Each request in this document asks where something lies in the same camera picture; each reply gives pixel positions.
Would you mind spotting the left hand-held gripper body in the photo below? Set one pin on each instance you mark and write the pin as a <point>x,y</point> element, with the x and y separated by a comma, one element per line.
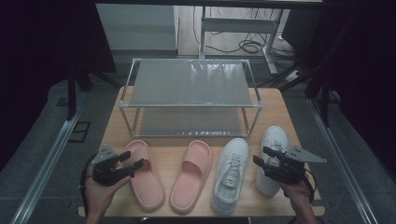
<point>104,174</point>

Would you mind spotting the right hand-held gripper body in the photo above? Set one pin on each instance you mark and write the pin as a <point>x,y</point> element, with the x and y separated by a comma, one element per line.
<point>289,172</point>

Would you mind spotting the white sneaker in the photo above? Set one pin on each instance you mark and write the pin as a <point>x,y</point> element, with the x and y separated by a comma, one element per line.
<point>275,137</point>
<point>229,193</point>

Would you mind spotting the pink slipper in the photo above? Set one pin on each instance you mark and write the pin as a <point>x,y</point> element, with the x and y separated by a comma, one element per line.
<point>148,186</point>
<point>190,183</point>

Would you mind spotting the two-tier metal shoe rack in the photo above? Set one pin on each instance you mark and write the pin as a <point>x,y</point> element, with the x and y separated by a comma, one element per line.
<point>190,84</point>

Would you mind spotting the person's right hand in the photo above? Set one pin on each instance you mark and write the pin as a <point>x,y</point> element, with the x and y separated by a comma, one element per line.
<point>297,191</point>

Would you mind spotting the person's left hand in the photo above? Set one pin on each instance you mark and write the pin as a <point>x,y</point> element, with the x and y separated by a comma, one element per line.
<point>99,196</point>

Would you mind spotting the black metal stand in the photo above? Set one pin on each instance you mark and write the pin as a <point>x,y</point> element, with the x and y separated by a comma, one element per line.
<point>71,93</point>
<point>325,102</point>

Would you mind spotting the white power strip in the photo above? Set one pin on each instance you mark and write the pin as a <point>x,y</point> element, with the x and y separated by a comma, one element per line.
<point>293,75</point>

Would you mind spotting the dark curtain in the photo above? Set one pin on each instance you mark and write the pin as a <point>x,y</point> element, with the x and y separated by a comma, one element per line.
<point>367,77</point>
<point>37,62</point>

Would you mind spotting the grey cabinet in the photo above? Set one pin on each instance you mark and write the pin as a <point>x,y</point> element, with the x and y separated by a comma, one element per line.
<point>137,26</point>

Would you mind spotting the aluminium floor rail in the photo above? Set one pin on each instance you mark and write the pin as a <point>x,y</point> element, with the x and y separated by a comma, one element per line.
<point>46,168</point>
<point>342,168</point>

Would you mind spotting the white metal desk frame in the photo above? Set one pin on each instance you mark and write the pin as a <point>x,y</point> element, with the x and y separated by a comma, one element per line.
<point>239,25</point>

